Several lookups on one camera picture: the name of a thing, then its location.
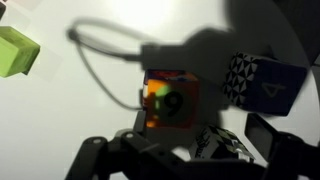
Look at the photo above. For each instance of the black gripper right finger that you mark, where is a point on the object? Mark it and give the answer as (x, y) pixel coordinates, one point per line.
(261, 135)

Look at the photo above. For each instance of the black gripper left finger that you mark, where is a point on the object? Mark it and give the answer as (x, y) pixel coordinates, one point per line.
(140, 121)

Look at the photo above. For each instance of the orange multicolour number cube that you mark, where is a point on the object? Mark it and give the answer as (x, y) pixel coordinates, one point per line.
(173, 100)

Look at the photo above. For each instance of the black white patterned cube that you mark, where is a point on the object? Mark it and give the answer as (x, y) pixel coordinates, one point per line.
(218, 143)

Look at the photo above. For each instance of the blue triangle patterned cube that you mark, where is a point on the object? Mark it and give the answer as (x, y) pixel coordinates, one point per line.
(266, 86)

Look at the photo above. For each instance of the small lime cube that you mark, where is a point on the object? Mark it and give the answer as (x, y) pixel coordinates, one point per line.
(15, 51)

